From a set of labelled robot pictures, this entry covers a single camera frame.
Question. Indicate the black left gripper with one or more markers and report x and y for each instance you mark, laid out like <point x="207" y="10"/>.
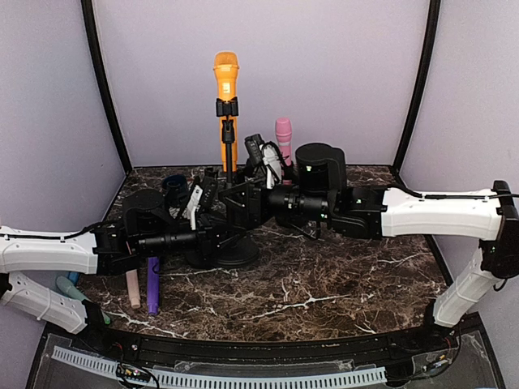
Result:
<point x="209" y="239"/>

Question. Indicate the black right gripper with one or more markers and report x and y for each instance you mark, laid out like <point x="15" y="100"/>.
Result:
<point x="253" y="201"/>

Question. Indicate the black stand of orange microphone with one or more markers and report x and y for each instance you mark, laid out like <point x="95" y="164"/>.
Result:
<point x="242" y="250"/>

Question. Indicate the black stand of blue microphone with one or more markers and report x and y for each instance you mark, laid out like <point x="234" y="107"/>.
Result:
<point x="211" y="172"/>

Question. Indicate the purple microphone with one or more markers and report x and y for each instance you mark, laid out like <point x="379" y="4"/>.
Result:
<point x="153" y="285"/>

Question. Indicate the pink microphone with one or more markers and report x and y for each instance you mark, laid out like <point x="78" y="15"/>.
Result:
<point x="283" y="131"/>

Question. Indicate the beige microphone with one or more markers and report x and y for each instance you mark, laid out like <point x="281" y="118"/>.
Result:
<point x="133" y="289"/>

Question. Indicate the orange microphone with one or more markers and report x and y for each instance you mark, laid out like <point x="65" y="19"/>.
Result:
<point x="226" y="72"/>

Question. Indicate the blue microphone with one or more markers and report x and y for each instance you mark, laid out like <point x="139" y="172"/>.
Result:
<point x="73" y="277"/>

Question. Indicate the green microphone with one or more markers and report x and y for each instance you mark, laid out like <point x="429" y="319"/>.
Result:
<point x="67" y="288"/>

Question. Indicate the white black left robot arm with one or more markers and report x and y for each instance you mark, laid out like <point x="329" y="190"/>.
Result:
<point x="146" y="229"/>

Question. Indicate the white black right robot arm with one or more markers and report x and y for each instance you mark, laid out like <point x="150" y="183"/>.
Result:
<point x="320" y="193"/>

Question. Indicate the dark blue mug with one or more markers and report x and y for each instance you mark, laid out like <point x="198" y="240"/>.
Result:
<point x="175" y="186"/>

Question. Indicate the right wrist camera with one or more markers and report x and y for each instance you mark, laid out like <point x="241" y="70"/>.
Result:
<point x="253" y="145"/>

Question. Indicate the white slotted cable duct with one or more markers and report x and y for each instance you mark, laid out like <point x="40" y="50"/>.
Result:
<point x="125" y="373"/>

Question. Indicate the black front rail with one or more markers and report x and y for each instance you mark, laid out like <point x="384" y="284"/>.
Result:
<point x="398" y="350"/>

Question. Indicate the black left corner post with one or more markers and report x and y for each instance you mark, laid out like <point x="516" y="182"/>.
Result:
<point x="94" y="46"/>

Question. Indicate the black corner post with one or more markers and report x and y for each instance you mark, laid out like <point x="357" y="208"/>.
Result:
<point x="433" y="16"/>
<point x="94" y="46"/>

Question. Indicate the black right corner post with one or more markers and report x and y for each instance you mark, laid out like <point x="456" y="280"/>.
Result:
<point x="433" y="16"/>

